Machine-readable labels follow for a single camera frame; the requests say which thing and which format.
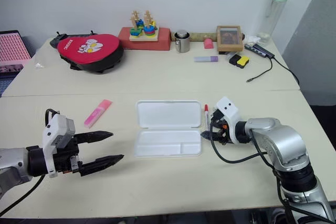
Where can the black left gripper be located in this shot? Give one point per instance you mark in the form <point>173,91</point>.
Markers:
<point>67,159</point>

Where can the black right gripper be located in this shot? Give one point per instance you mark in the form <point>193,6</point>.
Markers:
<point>222,133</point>

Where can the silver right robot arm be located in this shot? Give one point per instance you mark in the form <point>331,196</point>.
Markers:
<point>283,140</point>

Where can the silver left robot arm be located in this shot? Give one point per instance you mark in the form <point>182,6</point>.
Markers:
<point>13,163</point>

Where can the red capped white marker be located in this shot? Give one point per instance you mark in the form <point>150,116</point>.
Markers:
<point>207,116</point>

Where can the pink highlighter marker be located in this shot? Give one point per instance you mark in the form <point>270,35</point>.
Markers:
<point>97,113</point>

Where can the white plastic pencil case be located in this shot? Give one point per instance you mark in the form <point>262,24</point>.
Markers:
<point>168,129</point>

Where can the purple white highlighter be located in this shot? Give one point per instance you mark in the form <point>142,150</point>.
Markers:
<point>206,59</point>

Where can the yellow black whiteboard eraser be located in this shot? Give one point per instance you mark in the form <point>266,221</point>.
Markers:
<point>243,61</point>

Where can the small pink block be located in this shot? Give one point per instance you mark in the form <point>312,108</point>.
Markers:
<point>209,43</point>

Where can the grey usb hub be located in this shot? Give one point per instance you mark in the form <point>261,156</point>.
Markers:
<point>258,49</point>

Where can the red black boxing pad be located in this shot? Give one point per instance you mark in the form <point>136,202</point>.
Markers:
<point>89,51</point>

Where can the clear plastic wrapper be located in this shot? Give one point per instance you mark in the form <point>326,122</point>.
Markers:
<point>39,65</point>

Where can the red foam brick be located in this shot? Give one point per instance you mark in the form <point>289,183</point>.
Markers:
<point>162,41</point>

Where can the white crumpled tissue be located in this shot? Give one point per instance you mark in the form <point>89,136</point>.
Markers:
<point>253,39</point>

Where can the wooden colourful stacking toy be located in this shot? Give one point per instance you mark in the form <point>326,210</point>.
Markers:
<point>145,31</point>

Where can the pink tray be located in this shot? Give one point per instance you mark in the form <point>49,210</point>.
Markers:
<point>13,51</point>

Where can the clear bottle green lid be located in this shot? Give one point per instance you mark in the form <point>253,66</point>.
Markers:
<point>274,14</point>

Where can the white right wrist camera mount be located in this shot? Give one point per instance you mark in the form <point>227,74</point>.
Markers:
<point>228,110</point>

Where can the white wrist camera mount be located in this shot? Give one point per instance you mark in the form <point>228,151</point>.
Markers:
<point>228,110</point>
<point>53,132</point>

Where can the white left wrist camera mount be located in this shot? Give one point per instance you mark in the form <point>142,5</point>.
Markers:
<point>53,132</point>

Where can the wooden picture frame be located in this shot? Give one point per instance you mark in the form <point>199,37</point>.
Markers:
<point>229,37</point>

